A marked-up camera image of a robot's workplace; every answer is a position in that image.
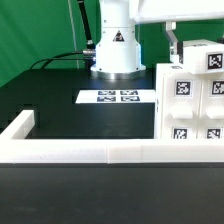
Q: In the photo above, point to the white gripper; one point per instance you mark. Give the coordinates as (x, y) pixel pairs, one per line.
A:
(156, 11)

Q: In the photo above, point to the white cabinet body box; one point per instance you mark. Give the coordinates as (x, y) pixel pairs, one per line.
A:
(188, 106)

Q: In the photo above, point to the small white tagged box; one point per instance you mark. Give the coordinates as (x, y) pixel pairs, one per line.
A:
(202, 56)

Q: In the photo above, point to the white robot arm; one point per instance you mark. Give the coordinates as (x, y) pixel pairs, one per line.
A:
(118, 54)

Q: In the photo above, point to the white marker sheet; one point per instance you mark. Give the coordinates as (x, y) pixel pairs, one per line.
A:
(115, 96)

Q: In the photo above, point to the white U-shaped frame wall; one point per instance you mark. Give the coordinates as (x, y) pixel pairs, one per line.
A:
(15, 148)

